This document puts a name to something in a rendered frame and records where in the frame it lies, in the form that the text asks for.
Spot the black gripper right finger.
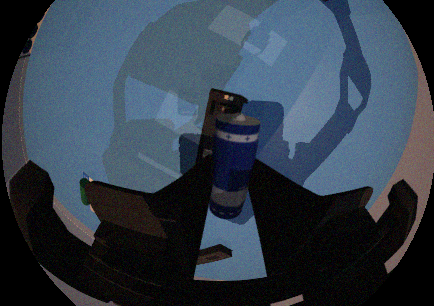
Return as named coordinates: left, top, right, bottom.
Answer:
left=248, top=158, right=373, bottom=276

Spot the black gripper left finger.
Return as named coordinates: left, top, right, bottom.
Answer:
left=84, top=154, right=214, bottom=280

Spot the black battery holder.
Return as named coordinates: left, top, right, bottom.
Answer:
left=196, top=88, right=248, bottom=164

